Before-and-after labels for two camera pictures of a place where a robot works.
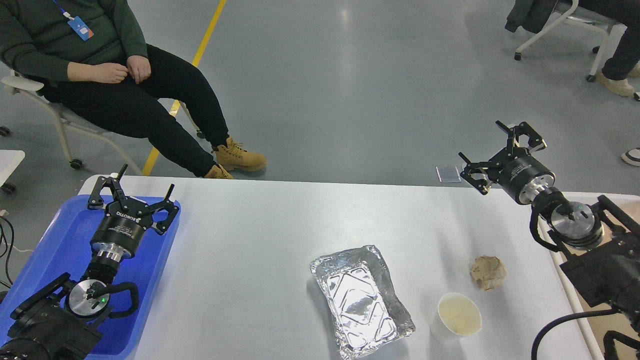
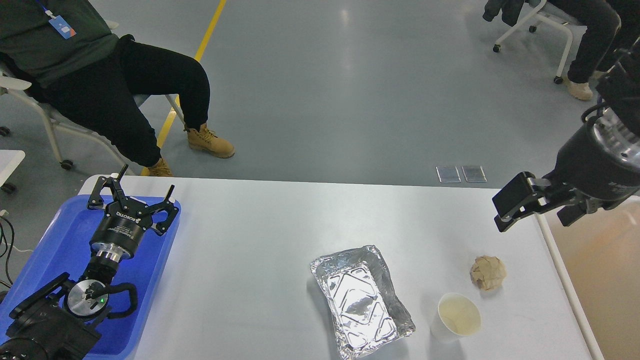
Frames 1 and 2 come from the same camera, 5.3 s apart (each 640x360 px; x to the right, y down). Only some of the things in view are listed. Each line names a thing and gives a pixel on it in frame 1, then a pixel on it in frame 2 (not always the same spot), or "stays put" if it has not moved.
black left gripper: [118, 233] stays put
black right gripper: [520, 174] to [600, 162]
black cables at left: [6, 249] stays put
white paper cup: [457, 317] stays put
